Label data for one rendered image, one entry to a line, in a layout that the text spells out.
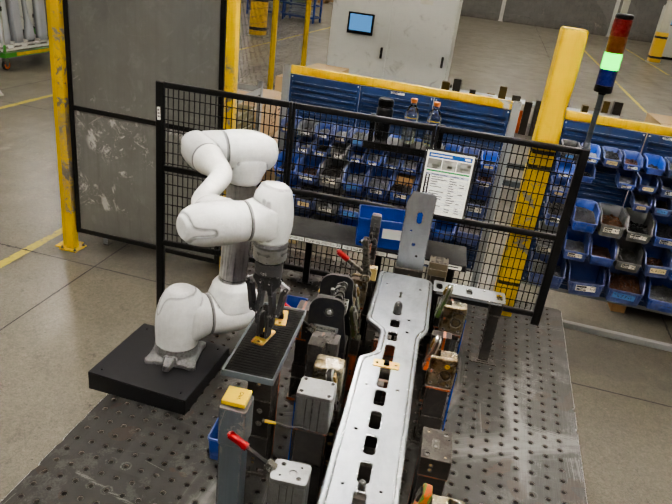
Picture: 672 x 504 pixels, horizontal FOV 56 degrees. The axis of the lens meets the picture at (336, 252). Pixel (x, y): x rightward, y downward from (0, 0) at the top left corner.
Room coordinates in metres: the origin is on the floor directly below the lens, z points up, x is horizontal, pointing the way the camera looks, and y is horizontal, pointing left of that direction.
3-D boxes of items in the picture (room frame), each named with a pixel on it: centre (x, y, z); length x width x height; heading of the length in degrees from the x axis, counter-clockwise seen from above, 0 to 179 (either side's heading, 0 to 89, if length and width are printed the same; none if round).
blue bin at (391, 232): (2.56, -0.23, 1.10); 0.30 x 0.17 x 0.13; 90
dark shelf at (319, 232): (2.58, -0.13, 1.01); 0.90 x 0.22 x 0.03; 82
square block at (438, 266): (2.37, -0.43, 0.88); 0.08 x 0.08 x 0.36; 82
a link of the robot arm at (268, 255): (1.48, 0.17, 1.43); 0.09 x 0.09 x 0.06
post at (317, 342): (1.59, 0.02, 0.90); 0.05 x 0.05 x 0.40; 82
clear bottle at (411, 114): (2.77, -0.25, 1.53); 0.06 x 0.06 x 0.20
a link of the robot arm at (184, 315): (1.92, 0.52, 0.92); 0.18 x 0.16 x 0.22; 124
